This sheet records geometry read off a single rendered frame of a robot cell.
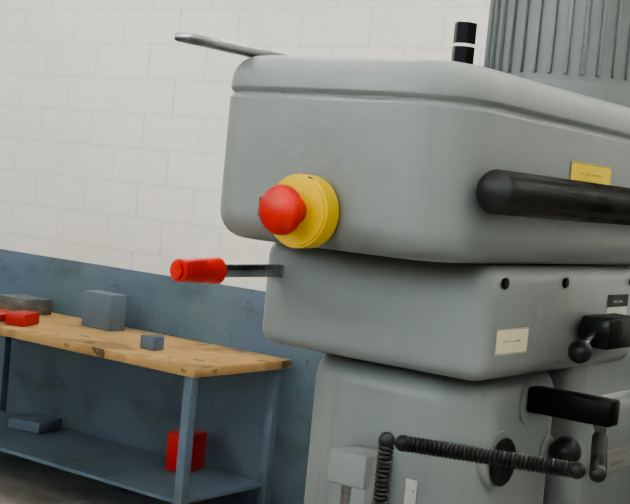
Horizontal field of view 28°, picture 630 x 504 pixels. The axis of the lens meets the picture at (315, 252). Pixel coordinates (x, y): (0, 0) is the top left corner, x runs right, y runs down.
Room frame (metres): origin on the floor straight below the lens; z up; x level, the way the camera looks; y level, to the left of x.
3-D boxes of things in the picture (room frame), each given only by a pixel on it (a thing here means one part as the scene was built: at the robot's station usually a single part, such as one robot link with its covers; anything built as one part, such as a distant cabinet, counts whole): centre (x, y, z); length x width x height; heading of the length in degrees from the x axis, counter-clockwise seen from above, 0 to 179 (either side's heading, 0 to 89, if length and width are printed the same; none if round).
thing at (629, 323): (1.18, -0.27, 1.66); 0.12 x 0.04 x 0.04; 144
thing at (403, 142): (1.22, -0.13, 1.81); 0.47 x 0.26 x 0.16; 144
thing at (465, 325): (1.24, -0.15, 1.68); 0.34 x 0.24 x 0.10; 144
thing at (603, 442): (1.04, -0.25, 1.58); 0.17 x 0.01 x 0.01; 167
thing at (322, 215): (1.02, 0.01, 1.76); 0.06 x 0.02 x 0.06; 54
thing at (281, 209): (1.00, 0.03, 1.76); 0.04 x 0.03 x 0.04; 54
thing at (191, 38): (1.14, 0.05, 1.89); 0.24 x 0.04 x 0.01; 145
